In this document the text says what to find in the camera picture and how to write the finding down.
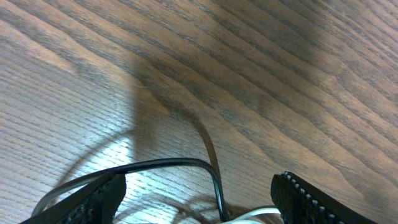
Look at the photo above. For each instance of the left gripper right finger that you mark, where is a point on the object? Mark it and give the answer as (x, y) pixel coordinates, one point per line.
(301, 202)

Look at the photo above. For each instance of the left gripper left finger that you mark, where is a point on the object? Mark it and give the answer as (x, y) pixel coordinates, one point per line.
(95, 203)

